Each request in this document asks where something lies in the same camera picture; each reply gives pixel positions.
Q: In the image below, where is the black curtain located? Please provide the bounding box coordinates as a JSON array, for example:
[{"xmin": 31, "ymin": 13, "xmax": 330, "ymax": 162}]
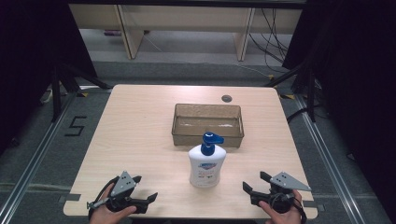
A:
[
  {"xmin": 281, "ymin": 0, "xmax": 396, "ymax": 217},
  {"xmin": 0, "ymin": 0, "xmax": 98, "ymax": 157}
]

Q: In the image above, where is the person's right hand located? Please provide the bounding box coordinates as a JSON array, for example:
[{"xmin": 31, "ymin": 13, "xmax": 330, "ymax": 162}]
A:
[{"xmin": 258, "ymin": 189, "xmax": 304, "ymax": 224}]

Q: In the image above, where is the transparent brown plastic box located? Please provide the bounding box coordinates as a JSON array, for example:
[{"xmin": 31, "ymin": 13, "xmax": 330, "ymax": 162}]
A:
[{"xmin": 171, "ymin": 103, "xmax": 245, "ymax": 148}]

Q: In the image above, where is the aluminium floor rail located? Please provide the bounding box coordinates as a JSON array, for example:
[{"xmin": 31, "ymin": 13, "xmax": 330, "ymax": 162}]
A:
[
  {"xmin": 0, "ymin": 89, "xmax": 79, "ymax": 224},
  {"xmin": 293, "ymin": 92, "xmax": 366, "ymax": 224}
]

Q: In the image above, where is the beige wooden desk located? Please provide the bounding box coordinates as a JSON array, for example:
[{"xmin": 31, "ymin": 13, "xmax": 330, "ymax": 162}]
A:
[{"xmin": 68, "ymin": 3, "xmax": 304, "ymax": 63}]

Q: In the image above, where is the white pump bottle blue dispenser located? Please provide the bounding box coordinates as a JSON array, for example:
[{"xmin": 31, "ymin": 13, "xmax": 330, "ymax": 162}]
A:
[{"xmin": 187, "ymin": 132, "xmax": 228, "ymax": 189}]

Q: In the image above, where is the black metal stand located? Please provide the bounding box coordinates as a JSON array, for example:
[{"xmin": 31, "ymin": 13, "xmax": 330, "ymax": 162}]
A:
[
  {"xmin": 50, "ymin": 61, "xmax": 112, "ymax": 123},
  {"xmin": 263, "ymin": 61, "xmax": 318, "ymax": 123}
]

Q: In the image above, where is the black cable bundle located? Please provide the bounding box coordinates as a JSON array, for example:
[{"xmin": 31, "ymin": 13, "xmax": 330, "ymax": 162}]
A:
[{"xmin": 247, "ymin": 7, "xmax": 291, "ymax": 75}]

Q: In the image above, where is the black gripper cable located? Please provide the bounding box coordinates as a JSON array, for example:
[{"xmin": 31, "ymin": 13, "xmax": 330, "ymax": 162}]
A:
[
  {"xmin": 268, "ymin": 191, "xmax": 308, "ymax": 224},
  {"xmin": 87, "ymin": 175, "xmax": 121, "ymax": 220}
]

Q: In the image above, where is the person's left hand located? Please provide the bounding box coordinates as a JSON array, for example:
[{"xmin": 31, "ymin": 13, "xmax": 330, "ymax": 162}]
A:
[{"xmin": 89, "ymin": 182, "xmax": 138, "ymax": 224}]

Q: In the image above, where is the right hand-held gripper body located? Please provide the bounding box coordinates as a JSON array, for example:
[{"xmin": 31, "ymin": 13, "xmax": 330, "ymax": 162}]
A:
[{"xmin": 249, "ymin": 171, "xmax": 312, "ymax": 215}]

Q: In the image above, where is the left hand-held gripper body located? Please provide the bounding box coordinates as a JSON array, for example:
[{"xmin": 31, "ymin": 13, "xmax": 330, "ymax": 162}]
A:
[{"xmin": 86, "ymin": 171, "xmax": 149, "ymax": 215}]

